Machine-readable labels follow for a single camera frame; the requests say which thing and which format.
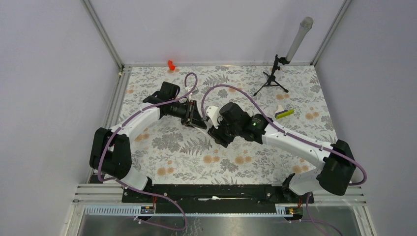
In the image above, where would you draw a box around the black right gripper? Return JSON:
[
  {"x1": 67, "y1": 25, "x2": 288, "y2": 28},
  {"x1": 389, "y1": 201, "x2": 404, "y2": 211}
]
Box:
[{"x1": 208, "y1": 114, "x2": 240, "y2": 148}]

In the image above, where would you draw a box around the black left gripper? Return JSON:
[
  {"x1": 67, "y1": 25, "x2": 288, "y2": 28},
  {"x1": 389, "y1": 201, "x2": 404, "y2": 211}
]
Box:
[{"x1": 169, "y1": 99, "x2": 207, "y2": 130}]

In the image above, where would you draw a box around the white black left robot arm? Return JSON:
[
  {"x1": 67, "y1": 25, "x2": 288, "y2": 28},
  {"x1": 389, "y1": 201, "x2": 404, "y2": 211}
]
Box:
[{"x1": 89, "y1": 82, "x2": 207, "y2": 202}]

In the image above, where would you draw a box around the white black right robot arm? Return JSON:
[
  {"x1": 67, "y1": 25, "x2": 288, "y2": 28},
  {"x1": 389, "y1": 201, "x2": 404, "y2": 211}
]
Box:
[{"x1": 204, "y1": 102, "x2": 356, "y2": 203}]

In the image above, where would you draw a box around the floral patterned table mat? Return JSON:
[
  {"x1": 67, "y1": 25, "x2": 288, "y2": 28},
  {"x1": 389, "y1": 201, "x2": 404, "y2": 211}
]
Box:
[{"x1": 119, "y1": 66, "x2": 337, "y2": 184}]

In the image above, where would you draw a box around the small red plastic block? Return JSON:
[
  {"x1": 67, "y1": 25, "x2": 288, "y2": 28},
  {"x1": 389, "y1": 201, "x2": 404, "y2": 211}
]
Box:
[{"x1": 167, "y1": 60, "x2": 176, "y2": 71}]

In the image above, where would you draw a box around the small yellow-green object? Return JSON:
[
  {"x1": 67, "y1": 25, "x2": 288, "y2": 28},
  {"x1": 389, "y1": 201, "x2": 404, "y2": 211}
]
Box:
[{"x1": 274, "y1": 105, "x2": 294, "y2": 119}]

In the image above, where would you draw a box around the black mini tripod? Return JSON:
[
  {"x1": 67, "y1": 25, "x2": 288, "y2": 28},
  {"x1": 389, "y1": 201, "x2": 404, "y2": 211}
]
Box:
[{"x1": 253, "y1": 55, "x2": 290, "y2": 96}]

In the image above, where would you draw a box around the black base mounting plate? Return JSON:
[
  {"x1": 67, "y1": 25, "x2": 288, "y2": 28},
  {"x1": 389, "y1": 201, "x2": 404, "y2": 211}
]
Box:
[{"x1": 121, "y1": 184, "x2": 314, "y2": 209}]

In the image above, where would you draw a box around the grey metal pole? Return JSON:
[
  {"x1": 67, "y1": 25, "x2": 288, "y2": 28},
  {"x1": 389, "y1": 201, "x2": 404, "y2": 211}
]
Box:
[{"x1": 285, "y1": 16, "x2": 314, "y2": 63}]

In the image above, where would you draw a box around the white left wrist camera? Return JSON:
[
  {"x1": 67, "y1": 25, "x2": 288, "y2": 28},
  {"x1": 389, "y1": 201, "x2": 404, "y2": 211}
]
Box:
[{"x1": 185, "y1": 87, "x2": 198, "y2": 100}]

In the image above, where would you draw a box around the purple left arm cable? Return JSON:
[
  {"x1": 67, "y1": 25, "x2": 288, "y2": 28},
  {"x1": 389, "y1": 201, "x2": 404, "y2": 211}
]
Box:
[{"x1": 97, "y1": 72, "x2": 189, "y2": 232}]

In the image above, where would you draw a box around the white slotted cable duct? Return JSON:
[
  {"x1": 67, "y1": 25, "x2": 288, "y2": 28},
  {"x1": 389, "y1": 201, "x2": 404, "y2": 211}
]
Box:
[{"x1": 84, "y1": 203, "x2": 303, "y2": 217}]

